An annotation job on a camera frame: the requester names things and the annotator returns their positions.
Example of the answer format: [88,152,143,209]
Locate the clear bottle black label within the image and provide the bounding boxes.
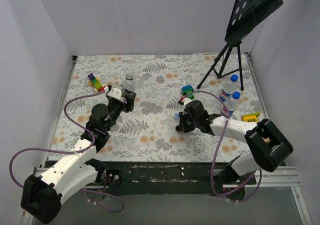
[121,73,137,93]

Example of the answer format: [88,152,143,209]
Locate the blue label bottle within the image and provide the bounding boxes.
[220,95,240,117]

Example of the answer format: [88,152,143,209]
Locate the Pepsi plastic bottle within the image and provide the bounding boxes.
[219,78,238,102]

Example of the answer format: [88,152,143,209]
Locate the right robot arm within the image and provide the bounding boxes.
[175,98,294,184]

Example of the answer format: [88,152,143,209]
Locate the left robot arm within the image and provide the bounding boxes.
[20,88,136,225]

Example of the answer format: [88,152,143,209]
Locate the clear lying bottle silver label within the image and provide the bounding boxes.
[133,71,149,90]

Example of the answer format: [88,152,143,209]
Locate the green blue toy bricks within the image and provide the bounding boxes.
[181,85,195,100]

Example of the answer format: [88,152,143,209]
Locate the multicolour toy brick stack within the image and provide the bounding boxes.
[87,73,105,92]

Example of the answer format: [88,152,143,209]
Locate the floral table cloth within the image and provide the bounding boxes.
[51,54,250,162]

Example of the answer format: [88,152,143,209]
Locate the yellow green toy brick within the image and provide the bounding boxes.
[241,112,261,123]

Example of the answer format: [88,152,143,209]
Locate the black base beam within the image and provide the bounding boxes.
[44,161,286,196]

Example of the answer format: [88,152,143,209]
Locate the black music stand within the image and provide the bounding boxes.
[197,0,284,91]

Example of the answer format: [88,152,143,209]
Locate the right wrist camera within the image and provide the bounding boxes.
[178,97,193,115]

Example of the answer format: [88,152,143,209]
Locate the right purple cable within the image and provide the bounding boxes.
[182,89,263,203]

